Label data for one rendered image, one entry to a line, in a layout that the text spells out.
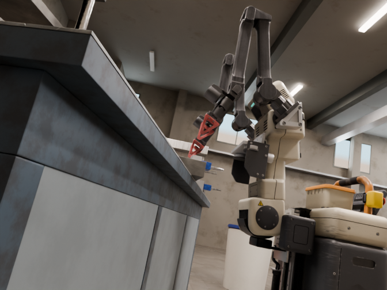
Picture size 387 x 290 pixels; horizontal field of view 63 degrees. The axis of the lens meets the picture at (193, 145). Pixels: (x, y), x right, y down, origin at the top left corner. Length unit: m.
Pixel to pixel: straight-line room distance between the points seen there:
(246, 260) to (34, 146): 3.56
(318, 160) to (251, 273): 9.11
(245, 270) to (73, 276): 3.39
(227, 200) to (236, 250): 7.45
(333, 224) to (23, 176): 1.21
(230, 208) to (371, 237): 9.91
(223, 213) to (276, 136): 9.76
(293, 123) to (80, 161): 1.09
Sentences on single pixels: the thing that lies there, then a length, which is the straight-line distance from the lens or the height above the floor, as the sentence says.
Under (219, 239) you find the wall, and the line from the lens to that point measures 11.19.
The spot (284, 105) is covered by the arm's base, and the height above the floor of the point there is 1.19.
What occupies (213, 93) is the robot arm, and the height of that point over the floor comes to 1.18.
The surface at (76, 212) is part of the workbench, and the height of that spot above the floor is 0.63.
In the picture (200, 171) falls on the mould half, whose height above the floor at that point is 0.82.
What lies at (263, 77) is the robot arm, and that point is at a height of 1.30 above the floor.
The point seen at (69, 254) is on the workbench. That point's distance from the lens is 0.49.
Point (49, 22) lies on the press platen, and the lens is 1.91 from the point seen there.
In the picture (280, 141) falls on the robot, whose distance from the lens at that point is 1.55.
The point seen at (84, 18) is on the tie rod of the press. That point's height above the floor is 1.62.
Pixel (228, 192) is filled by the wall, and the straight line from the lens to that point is 11.27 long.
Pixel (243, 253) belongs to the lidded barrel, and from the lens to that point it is 3.83.
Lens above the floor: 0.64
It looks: 14 degrees up
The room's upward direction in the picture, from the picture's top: 11 degrees clockwise
